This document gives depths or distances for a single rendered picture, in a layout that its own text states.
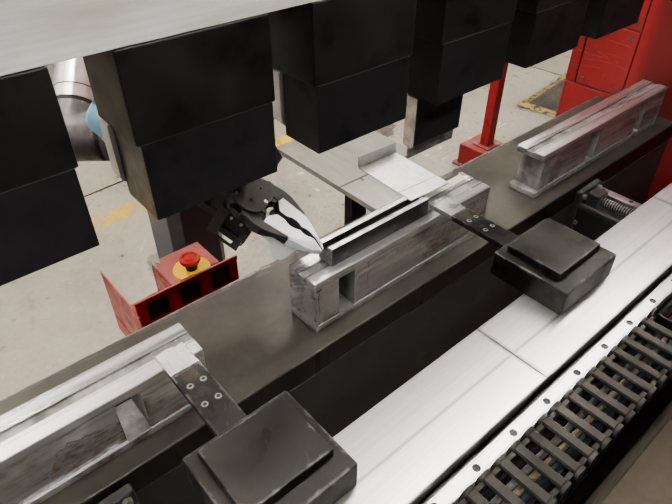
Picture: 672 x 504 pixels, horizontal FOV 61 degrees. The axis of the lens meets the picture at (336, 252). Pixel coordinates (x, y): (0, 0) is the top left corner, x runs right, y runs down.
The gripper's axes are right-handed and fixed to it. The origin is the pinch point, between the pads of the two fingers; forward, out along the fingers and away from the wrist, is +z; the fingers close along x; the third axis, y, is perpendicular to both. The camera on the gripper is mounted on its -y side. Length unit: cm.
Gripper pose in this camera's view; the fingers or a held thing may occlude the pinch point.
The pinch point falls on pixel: (316, 242)
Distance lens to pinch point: 80.3
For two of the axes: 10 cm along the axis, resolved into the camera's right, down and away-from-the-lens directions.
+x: -3.4, 5.8, -7.4
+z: 8.1, 5.7, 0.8
